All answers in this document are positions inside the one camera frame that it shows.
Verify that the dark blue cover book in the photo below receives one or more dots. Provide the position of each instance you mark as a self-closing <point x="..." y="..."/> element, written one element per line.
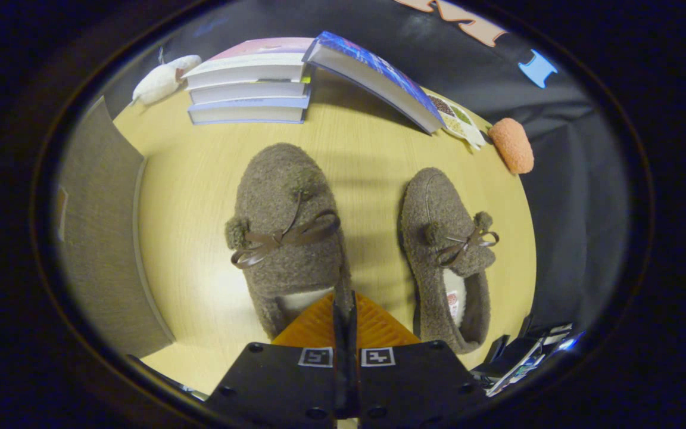
<point x="373" y="74"/>

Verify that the black and white device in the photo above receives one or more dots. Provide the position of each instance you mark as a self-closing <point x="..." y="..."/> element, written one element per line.
<point x="521" y="357"/>

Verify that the thin white book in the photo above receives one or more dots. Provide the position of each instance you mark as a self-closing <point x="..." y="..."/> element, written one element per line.
<point x="248" y="91"/>

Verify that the white plush mouse toy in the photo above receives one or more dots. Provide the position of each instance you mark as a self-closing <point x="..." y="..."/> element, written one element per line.
<point x="161" y="80"/>

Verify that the pale blue cover book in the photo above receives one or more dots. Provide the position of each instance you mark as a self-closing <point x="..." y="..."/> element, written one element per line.
<point x="248" y="111"/>

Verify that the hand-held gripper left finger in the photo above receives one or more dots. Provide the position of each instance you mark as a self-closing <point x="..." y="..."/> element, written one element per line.
<point x="295" y="381"/>

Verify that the pink cover book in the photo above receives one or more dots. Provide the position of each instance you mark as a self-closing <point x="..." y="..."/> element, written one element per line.
<point x="248" y="62"/>

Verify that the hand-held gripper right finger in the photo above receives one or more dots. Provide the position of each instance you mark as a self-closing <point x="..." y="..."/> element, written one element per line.
<point x="408" y="381"/>

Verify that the orange fuzzy plush toy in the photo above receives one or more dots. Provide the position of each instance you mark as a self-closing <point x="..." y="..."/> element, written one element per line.
<point x="513" y="146"/>

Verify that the grey fabric storage box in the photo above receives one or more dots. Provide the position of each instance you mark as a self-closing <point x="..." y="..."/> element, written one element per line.
<point x="102" y="238"/>

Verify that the brown fuzzy slipper shoe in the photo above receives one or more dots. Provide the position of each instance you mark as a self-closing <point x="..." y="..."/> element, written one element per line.
<point x="438" y="232"/>
<point x="286" y="226"/>

